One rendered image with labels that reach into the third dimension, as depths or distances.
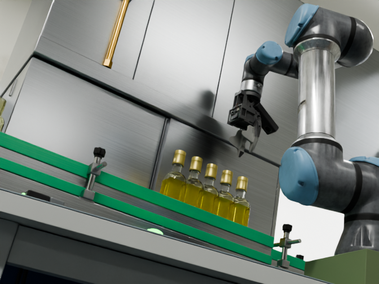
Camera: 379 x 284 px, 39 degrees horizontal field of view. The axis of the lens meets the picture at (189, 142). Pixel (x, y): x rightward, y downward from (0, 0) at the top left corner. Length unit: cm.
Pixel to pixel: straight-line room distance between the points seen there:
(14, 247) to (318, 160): 63
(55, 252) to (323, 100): 69
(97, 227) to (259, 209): 109
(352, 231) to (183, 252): 43
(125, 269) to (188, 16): 127
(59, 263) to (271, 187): 117
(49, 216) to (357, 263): 57
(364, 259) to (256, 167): 92
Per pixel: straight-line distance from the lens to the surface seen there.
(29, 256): 90
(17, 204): 87
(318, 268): 120
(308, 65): 133
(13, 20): 493
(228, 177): 167
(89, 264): 91
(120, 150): 169
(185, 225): 140
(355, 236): 119
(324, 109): 126
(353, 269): 110
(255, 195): 190
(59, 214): 87
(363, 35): 144
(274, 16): 231
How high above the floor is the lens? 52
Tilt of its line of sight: 25 degrees up
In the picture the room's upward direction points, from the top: 12 degrees clockwise
